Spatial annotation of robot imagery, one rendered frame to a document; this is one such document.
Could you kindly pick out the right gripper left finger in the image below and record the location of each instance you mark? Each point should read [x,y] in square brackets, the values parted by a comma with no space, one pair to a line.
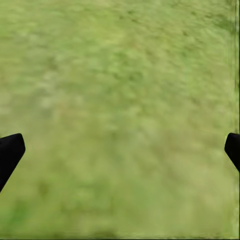
[12,148]

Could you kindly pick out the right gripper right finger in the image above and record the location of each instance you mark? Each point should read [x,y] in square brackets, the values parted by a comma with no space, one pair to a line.
[232,148]

